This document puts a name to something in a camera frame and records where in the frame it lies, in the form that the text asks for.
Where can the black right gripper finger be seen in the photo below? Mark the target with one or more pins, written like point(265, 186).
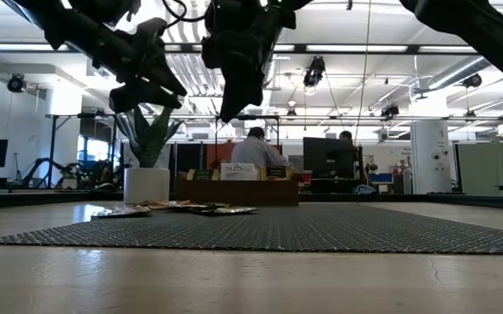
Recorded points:
point(242, 89)

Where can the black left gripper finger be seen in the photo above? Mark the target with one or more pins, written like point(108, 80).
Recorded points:
point(142, 98)
point(164, 76)

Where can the orange white tea packet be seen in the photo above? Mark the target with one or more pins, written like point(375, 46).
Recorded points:
point(238, 171)

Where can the green yellow tea packet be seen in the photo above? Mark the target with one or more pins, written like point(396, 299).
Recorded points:
point(225, 210)
point(205, 205)
point(202, 175)

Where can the brown wooden tea tray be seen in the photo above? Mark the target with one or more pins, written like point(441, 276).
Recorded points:
point(238, 194)

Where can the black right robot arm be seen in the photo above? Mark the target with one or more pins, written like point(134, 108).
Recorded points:
point(473, 22)

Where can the black background robot arm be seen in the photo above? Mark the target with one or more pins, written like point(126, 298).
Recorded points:
point(37, 168)

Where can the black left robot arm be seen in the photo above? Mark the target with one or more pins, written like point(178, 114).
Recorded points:
point(50, 17)

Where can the orange red tea packet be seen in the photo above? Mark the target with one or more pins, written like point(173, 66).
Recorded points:
point(120, 212)

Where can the person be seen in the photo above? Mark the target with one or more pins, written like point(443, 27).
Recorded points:
point(255, 152)
point(345, 136)

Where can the orange partition panel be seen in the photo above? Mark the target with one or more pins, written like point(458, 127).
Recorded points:
point(216, 154)

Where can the black ceiling spotlight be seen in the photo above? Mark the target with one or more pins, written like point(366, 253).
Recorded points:
point(313, 72)
point(472, 80)
point(389, 110)
point(15, 83)

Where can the snake plant in white pot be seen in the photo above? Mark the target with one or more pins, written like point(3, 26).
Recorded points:
point(146, 185)

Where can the black computer monitor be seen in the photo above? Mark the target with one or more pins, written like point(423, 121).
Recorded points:
point(327, 153)

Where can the grey woven placemat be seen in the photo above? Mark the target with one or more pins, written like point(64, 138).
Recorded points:
point(277, 231)

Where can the blue box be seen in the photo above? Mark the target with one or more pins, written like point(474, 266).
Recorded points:
point(379, 178)

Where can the white round pillar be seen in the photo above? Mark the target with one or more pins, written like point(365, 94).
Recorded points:
point(430, 157)

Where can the green partition panel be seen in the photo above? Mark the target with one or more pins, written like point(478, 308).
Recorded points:
point(491, 168)

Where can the black metal rig frame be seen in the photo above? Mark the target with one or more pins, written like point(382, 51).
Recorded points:
point(37, 200)

